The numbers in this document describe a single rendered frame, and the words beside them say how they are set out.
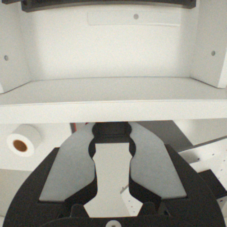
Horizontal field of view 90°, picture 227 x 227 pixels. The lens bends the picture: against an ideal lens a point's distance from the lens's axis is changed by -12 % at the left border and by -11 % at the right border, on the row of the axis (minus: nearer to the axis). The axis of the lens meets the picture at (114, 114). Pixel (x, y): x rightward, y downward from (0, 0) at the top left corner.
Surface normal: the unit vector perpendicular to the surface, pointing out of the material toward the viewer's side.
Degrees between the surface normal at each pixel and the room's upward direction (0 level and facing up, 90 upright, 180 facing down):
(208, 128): 0
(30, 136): 90
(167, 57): 0
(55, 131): 0
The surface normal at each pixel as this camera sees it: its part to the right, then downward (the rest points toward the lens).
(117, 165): 0.02, 0.45
